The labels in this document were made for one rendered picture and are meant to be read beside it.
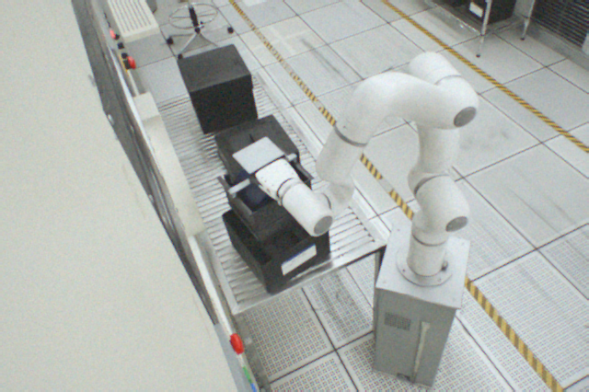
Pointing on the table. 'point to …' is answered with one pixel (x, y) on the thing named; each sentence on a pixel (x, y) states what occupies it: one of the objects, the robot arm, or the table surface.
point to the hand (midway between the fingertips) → (259, 160)
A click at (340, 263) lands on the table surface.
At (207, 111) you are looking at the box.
